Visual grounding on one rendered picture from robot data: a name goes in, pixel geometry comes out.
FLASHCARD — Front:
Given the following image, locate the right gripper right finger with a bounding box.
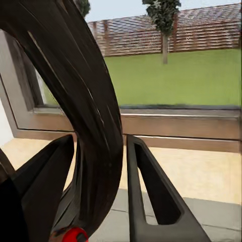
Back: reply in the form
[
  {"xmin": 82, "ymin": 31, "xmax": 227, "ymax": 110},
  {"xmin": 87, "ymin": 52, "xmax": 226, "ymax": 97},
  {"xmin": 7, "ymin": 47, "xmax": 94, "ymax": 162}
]
[{"xmin": 126, "ymin": 134, "xmax": 212, "ymax": 242}]

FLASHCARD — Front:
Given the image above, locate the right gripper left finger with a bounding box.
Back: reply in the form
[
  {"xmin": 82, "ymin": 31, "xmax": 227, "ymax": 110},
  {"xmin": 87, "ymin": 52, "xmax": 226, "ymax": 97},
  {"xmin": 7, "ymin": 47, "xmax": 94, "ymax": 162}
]
[{"xmin": 0, "ymin": 134, "xmax": 75, "ymax": 242}]

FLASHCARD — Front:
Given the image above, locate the electric kettle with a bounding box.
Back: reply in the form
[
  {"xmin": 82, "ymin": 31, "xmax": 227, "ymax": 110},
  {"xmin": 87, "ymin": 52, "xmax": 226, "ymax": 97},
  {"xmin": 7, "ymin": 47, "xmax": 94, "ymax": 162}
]
[{"xmin": 0, "ymin": 0, "xmax": 124, "ymax": 242}]

